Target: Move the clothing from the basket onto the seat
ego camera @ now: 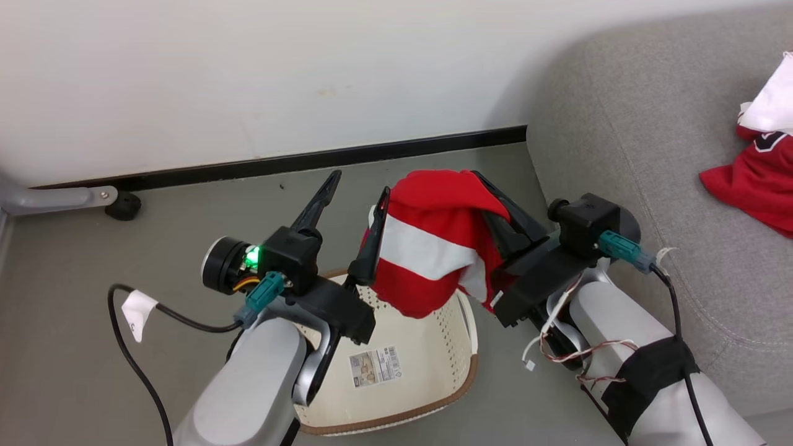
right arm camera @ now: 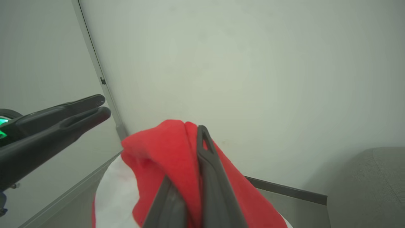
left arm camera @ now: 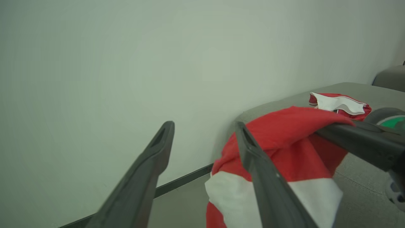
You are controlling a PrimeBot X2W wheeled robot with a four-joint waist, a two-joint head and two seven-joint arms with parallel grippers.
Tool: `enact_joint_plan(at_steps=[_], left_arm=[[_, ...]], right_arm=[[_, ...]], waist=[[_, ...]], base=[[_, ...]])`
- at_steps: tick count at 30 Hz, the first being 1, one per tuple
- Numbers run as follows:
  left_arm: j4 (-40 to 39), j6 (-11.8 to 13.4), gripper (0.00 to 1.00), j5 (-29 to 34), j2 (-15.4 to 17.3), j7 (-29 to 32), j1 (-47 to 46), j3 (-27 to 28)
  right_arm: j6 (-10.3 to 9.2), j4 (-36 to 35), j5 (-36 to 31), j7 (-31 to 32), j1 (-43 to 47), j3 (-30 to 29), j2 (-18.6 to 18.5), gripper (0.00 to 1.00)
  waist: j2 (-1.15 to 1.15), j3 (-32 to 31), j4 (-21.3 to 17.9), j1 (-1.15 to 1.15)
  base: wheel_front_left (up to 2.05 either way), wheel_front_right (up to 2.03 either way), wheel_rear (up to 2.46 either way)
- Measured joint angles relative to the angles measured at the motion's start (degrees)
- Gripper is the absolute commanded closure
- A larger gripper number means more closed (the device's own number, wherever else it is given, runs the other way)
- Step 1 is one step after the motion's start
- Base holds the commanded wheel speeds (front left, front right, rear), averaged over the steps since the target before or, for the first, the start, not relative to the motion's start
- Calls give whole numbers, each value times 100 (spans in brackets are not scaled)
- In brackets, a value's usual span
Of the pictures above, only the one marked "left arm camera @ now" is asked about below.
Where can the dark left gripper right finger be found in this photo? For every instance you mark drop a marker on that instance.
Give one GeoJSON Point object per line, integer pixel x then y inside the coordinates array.
{"type": "Point", "coordinates": [275, 202]}

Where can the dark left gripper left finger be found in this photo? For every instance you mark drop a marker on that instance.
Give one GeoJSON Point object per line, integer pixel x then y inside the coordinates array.
{"type": "Point", "coordinates": [136, 196]}

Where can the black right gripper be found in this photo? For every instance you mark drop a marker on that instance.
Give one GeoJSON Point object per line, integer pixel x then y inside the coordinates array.
{"type": "Point", "coordinates": [390, 117]}

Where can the red white striped garment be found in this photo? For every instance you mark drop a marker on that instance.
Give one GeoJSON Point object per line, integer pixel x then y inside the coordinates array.
{"type": "Point", "coordinates": [284, 136]}

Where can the black baseboard strip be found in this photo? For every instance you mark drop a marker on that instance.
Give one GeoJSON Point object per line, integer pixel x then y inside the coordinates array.
{"type": "Point", "coordinates": [180, 182]}

